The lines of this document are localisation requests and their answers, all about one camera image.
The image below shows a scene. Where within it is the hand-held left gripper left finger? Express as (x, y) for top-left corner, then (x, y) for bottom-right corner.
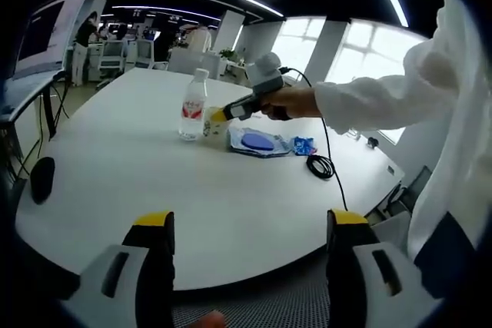
(63, 210), (176, 328)

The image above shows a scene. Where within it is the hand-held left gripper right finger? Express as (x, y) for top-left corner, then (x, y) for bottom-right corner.
(326, 208), (444, 328)

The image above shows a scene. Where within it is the printed paper cup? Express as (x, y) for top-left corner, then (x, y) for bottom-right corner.
(202, 107), (231, 144)

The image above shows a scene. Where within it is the clear water bottle red label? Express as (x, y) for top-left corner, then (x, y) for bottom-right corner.
(178, 68), (209, 143)

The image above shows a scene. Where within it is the blue and clear tissue packet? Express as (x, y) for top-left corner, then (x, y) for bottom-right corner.
(291, 135), (318, 157)

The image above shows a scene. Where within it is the black oval object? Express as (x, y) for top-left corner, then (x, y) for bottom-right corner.
(30, 156), (56, 205)

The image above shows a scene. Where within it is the person's right hand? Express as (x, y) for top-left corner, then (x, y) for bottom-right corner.
(260, 84), (323, 122)

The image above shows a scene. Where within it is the person's left hand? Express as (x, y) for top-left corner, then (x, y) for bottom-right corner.
(191, 310), (228, 328)

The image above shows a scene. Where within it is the white table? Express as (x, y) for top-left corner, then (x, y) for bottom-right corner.
(15, 66), (407, 293)

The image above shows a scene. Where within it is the white office chair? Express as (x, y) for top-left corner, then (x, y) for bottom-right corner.
(100, 41), (128, 75)
(135, 38), (157, 70)

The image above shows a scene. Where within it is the person's white jacket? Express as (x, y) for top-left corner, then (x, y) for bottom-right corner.
(403, 0), (492, 298)

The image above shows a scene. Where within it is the large monitor screen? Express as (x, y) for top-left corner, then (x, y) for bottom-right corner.
(13, 0), (91, 81)

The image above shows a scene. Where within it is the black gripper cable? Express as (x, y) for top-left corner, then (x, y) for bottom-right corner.
(280, 68), (349, 212)

